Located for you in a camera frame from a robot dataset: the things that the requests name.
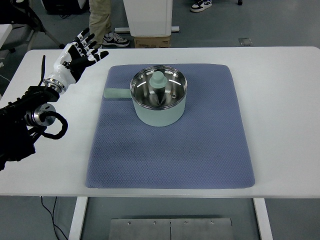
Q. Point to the black equipment on floor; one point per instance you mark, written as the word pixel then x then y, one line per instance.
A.
pixel 65 7

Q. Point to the white table leg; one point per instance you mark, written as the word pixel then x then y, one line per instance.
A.
pixel 262 218
pixel 78 218

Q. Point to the white pedestal base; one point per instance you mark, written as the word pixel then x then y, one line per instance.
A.
pixel 148 18

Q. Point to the green pot with handle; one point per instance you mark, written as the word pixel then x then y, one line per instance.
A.
pixel 158 94

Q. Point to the black white sneaker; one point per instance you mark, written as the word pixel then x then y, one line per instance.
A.
pixel 200 5

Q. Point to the left white table leg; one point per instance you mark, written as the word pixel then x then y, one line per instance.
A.
pixel 78 218

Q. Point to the grey floor socket cover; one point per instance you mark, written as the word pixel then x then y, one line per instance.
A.
pixel 245 42

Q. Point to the blue textured mat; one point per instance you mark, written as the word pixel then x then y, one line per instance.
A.
pixel 205 149

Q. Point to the grey white sneaker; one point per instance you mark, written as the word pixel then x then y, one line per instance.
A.
pixel 114 40

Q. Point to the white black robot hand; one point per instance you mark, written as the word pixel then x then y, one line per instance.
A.
pixel 73 60

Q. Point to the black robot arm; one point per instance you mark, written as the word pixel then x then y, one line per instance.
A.
pixel 25 120

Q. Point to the right white table leg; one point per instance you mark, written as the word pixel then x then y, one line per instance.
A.
pixel 262 218

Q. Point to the cardboard box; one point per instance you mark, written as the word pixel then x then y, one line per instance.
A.
pixel 147 42

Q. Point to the white side table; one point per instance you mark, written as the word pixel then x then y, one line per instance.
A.
pixel 5 30

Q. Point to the black office chair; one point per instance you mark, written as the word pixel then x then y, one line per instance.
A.
pixel 25 25

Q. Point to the person in khaki trousers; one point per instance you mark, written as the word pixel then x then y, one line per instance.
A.
pixel 100 19

